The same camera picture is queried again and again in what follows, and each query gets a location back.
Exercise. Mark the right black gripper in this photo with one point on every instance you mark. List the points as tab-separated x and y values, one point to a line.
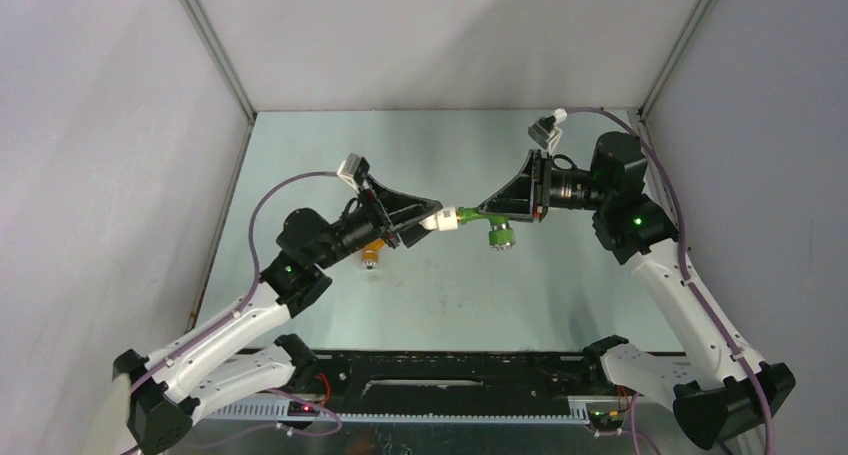
525	198

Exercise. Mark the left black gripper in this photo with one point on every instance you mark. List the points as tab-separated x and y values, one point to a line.
390	211

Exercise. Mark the green water faucet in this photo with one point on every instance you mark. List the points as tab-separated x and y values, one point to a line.
490	223

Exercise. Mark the white pipe elbow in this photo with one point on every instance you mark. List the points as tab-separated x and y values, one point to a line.
445	219

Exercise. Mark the orange water faucet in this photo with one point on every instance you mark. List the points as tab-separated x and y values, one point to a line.
370	254

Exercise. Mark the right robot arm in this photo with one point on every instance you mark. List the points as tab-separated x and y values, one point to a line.
727	388

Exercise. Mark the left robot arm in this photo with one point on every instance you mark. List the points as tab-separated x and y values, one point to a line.
175	387

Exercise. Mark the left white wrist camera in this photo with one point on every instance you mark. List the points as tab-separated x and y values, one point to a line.
353	171

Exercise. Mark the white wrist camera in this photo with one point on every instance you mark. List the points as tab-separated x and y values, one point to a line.
546	131
353	171

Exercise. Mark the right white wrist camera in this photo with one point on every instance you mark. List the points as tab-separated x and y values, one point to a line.
546	131

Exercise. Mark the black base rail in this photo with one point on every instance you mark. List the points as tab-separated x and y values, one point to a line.
444	384

